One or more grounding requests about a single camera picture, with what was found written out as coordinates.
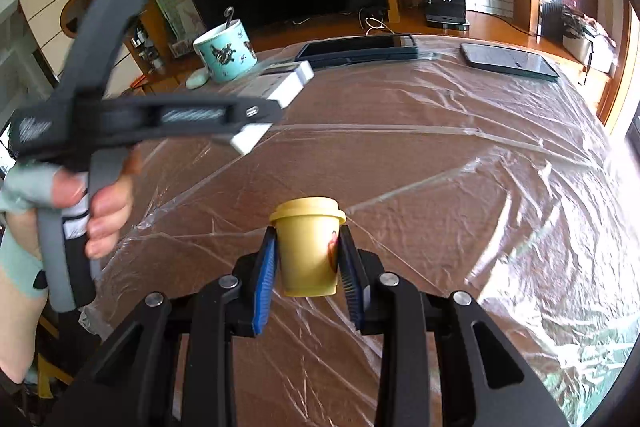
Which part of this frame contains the white medicine box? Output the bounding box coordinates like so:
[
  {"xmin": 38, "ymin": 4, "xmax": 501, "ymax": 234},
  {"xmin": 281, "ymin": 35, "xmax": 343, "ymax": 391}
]
[{"xmin": 240, "ymin": 61, "xmax": 316, "ymax": 109}]

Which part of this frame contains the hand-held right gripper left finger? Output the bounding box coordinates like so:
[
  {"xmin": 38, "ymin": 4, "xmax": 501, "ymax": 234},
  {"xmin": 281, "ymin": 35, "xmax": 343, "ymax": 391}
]
[{"xmin": 47, "ymin": 227, "xmax": 279, "ymax": 427}]

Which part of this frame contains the yellow lidded cup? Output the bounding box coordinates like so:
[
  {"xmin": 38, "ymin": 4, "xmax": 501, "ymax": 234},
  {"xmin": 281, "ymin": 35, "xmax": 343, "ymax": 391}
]
[{"xmin": 269, "ymin": 198, "xmax": 347, "ymax": 298}]

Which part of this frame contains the leaning picture frame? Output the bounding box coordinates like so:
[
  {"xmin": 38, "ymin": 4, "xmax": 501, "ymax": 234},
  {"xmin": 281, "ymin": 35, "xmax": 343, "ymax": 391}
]
[{"xmin": 152, "ymin": 0, "xmax": 206, "ymax": 42}]

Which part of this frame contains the round wooden wall mirror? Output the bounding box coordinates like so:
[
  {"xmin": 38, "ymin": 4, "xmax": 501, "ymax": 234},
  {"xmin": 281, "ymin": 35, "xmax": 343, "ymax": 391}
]
[{"xmin": 60, "ymin": 0, "xmax": 98, "ymax": 38}]

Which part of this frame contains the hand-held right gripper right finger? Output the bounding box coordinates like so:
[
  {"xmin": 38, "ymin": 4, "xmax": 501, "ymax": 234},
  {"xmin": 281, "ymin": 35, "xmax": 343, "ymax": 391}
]
[{"xmin": 339, "ymin": 224, "xmax": 568, "ymax": 427}]

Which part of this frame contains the wooden sideboard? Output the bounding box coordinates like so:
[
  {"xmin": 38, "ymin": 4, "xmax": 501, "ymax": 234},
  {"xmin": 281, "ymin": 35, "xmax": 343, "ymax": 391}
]
[{"xmin": 130, "ymin": 4, "xmax": 616, "ymax": 128}]

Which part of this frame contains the teal printed mug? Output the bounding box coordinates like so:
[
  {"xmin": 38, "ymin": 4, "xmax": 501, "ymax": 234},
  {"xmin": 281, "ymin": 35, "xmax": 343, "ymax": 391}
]
[{"xmin": 192, "ymin": 19, "xmax": 258, "ymax": 84}]

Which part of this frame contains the person's left hand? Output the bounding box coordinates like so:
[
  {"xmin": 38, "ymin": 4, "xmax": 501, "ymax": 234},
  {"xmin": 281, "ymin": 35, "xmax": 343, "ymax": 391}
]
[{"xmin": 0, "ymin": 147, "xmax": 143, "ymax": 260}]

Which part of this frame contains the black tablet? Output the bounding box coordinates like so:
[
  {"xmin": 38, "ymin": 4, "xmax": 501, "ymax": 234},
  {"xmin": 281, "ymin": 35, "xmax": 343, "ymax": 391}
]
[{"xmin": 295, "ymin": 33, "xmax": 420, "ymax": 68}]

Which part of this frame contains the white cable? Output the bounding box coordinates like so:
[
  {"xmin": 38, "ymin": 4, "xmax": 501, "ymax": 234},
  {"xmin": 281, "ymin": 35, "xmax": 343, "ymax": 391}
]
[{"xmin": 357, "ymin": 7, "xmax": 388, "ymax": 35}]

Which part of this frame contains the grey storage basket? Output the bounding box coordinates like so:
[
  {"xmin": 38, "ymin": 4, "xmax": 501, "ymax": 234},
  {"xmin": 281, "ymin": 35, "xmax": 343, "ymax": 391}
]
[{"xmin": 560, "ymin": 4, "xmax": 618, "ymax": 75}]

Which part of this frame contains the black smartphone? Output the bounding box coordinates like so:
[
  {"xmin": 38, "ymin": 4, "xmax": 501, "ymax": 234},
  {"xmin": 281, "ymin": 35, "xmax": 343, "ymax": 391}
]
[{"xmin": 460, "ymin": 42, "xmax": 560, "ymax": 82}]

